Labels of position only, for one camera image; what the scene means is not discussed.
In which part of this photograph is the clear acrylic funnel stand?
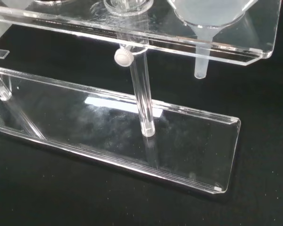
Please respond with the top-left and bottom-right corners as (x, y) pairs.
(0, 0), (282, 195)

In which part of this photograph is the black bench cloth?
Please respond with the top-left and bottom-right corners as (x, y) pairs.
(0, 14), (283, 226)

